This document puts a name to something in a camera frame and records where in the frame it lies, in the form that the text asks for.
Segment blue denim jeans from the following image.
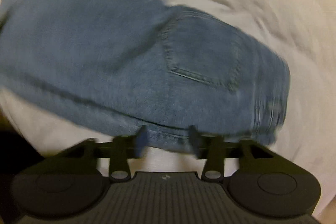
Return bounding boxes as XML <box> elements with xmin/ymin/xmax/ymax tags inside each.
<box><xmin>1</xmin><ymin>0</ymin><xmax>290</xmax><ymax>152</ymax></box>

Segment white duvet on bed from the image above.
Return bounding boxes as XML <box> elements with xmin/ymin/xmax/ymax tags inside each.
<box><xmin>1</xmin><ymin>0</ymin><xmax>335</xmax><ymax>215</ymax></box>

